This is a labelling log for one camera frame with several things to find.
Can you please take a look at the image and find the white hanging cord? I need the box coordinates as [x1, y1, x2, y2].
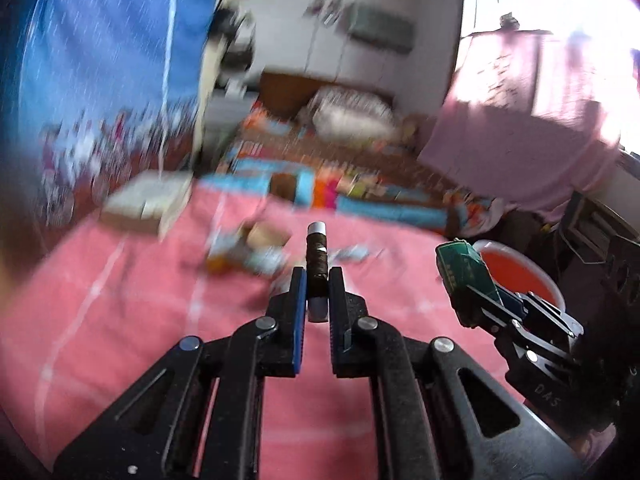
[159, 0, 192, 182]

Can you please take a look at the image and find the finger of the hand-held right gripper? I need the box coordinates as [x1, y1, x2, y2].
[452, 300, 576, 376]
[492, 287, 585, 338]

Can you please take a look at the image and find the brown paper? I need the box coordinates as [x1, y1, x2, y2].
[244, 222, 292, 252]

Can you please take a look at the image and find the green cardboard box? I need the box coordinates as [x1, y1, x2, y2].
[435, 240, 503, 328]

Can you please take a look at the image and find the red plastic basin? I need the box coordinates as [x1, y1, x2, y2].
[472, 240, 568, 311]

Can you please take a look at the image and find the dark metal frame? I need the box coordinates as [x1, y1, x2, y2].
[559, 192, 627, 267]

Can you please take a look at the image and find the grey air conditioner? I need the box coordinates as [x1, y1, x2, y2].
[349, 2, 417, 54]

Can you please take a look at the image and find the grey foam block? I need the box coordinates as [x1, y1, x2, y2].
[100, 171, 194, 237]

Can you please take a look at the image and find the brown thread spool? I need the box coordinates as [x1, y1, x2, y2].
[306, 221, 329, 323]

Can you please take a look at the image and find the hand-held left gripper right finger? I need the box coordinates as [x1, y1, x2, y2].
[327, 266, 586, 480]

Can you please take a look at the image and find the pink curtain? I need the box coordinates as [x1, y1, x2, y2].
[417, 25, 640, 222]

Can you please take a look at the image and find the patterned pillow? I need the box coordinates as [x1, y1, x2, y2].
[307, 86, 397, 142]

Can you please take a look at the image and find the pink bedspread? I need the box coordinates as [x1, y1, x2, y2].
[0, 180, 621, 480]

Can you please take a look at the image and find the colourful patchwork blanket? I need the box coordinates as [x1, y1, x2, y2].
[200, 100, 506, 241]

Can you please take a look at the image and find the blue printed cloth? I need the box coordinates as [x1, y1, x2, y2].
[15, 0, 232, 227]

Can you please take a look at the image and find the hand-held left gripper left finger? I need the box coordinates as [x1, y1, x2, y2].
[52, 266, 307, 480]

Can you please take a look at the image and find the dark hanging bag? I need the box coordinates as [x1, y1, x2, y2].
[214, 4, 257, 72]

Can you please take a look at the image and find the grey nightstand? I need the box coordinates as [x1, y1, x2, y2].
[205, 94, 252, 161]

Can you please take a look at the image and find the wooden headboard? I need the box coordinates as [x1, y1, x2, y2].
[260, 71, 397, 117]

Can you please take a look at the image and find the crumpled silver wrapper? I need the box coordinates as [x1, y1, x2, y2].
[331, 244, 384, 264]
[249, 247, 292, 277]

